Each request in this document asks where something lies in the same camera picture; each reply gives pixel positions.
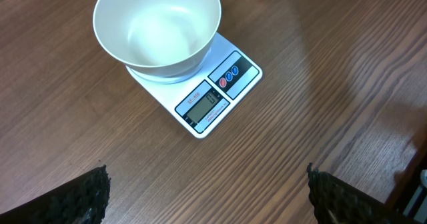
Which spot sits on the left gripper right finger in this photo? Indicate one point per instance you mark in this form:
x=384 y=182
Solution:
x=335 y=201

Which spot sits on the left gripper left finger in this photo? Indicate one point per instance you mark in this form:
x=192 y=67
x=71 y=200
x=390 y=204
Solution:
x=81 y=200

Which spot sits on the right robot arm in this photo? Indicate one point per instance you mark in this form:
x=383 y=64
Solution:
x=408 y=198

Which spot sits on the white digital kitchen scale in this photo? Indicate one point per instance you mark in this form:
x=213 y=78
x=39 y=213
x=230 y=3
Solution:
x=201 y=99

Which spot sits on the white bowl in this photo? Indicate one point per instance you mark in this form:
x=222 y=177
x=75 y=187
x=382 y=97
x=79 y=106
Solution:
x=157 y=37

